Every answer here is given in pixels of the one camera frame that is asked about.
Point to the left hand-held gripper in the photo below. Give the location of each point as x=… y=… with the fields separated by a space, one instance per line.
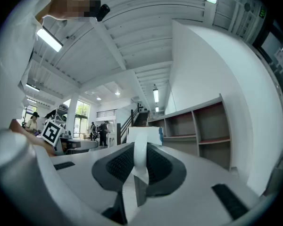
x=52 y=132

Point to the grey wooden desk with shelves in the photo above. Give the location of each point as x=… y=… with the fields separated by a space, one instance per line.
x=210 y=121

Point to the person's white shirt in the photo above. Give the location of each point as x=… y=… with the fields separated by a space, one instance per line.
x=11 y=55

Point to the person's head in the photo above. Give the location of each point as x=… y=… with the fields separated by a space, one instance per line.
x=68 y=3

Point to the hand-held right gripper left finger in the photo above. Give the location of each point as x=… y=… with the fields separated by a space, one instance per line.
x=115 y=166

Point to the dark wooden staircase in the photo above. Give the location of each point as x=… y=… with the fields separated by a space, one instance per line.
x=141 y=119

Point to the white ceramic mug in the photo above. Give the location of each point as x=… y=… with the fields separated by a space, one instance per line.
x=140 y=149

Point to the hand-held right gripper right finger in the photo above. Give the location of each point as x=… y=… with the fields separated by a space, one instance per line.
x=165 y=171

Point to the green lit sign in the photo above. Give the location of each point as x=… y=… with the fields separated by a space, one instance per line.
x=263 y=12

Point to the black metal railing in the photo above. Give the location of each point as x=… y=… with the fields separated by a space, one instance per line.
x=107 y=113

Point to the black head-worn camera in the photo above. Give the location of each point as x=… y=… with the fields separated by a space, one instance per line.
x=102 y=12

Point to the person's left forearm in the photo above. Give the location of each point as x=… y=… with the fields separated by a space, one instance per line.
x=37 y=143

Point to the glass window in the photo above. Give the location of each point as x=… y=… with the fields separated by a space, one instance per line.
x=82 y=109

